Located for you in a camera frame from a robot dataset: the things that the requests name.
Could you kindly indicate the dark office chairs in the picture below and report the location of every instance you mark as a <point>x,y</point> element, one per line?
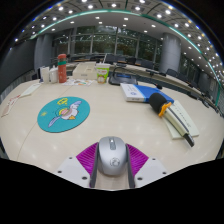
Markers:
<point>171,72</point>

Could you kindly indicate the beige cardboard box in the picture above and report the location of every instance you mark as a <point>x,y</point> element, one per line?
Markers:
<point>85,71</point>

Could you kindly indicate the white paper sheet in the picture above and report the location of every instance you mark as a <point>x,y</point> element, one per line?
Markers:
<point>190,123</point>

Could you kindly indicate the round teal cartoon mouse pad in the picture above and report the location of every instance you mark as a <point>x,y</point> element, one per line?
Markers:
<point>50,118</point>

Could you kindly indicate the white and green pamphlet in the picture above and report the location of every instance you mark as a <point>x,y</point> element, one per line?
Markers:
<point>31,90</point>

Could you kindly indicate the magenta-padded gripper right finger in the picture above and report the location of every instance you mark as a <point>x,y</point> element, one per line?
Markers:
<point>151,169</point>

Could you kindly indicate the dark conference microphone console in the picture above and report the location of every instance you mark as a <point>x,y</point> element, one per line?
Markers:
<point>122,78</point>

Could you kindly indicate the silver grey computer mouse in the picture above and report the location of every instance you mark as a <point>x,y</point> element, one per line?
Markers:
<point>112,156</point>

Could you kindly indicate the colourful printed leaflet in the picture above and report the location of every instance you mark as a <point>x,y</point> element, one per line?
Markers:
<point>78,82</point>

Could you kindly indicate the plain white cup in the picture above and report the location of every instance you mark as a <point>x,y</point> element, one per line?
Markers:
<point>44,75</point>

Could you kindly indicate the red bottle with green band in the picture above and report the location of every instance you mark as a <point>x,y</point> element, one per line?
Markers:
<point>62,70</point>

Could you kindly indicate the blue and white book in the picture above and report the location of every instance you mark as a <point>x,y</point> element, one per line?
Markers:
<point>133,92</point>

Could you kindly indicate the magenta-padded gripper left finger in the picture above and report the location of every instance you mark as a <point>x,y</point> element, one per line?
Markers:
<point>71,170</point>

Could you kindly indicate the round ceiling lights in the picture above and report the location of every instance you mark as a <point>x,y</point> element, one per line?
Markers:
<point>168,12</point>

